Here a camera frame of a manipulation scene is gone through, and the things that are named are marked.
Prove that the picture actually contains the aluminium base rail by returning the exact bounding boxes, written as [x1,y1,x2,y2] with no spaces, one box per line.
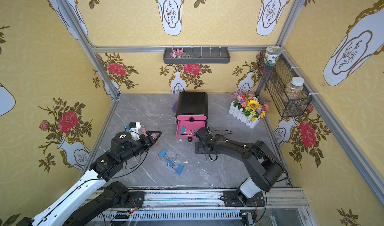
[49,188,319,226]

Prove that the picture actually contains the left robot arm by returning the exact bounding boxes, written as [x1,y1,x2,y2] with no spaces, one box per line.
[17,130,162,226]

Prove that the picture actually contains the grey wall shelf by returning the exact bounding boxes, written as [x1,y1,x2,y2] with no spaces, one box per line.
[163,46,231,64]

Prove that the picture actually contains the pink flowers on shelf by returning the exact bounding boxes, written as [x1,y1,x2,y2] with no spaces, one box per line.
[170,48,192,58]

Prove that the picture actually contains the blue binder clip lower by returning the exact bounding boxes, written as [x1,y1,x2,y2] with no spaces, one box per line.
[175,164,184,176]

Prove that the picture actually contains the blue binder clip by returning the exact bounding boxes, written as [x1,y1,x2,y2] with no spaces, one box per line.
[175,164,184,176]
[167,159,175,167]
[158,149,168,158]

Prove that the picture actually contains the black wire basket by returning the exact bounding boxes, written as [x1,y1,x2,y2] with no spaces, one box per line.
[256,51,312,117]

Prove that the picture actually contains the blue binder clip upper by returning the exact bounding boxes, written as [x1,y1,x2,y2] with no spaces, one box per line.
[158,149,168,158]

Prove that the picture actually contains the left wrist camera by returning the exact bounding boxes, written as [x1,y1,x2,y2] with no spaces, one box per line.
[125,122,141,140]

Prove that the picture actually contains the clear jar white lid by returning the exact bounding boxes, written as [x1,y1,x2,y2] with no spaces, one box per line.
[283,77,305,102]

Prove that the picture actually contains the purple toy shovel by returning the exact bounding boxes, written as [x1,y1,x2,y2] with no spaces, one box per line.
[173,102,178,113]

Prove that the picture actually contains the black pink drawer cabinet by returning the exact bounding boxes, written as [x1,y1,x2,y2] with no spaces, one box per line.
[176,91,208,142]

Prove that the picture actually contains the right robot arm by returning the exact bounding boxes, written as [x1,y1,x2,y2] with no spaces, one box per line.
[195,127,287,206]

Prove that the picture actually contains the flower planter white fence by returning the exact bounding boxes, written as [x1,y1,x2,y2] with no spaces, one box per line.
[229,90,270,129]

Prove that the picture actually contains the jar with green label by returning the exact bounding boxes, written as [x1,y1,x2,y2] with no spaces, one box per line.
[264,45,283,66]

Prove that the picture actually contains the blue binder clip middle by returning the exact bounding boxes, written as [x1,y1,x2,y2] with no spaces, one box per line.
[167,159,175,167]

